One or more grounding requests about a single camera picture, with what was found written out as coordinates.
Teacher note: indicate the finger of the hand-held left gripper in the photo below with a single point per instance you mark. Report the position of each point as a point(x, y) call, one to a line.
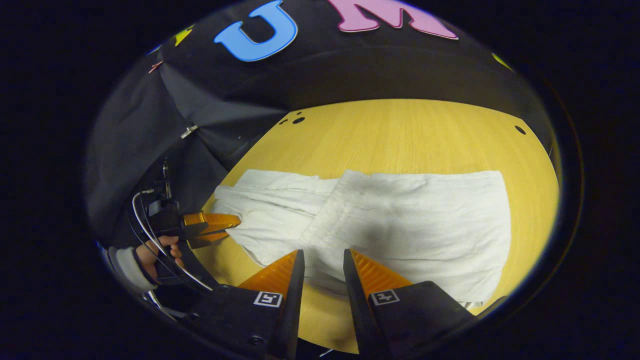
point(207, 240)
point(212, 222)

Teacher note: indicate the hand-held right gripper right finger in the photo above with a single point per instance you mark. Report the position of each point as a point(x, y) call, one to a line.
point(357, 310)

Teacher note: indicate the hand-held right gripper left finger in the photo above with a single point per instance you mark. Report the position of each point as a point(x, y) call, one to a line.
point(292, 310)

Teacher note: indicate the white jeans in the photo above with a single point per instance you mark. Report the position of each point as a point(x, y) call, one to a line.
point(425, 225)

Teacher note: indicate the small metal cloth clip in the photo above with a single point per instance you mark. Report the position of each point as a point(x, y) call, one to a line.
point(189, 131)

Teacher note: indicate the black backdrop cloth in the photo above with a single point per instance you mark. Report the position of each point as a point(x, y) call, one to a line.
point(325, 75)

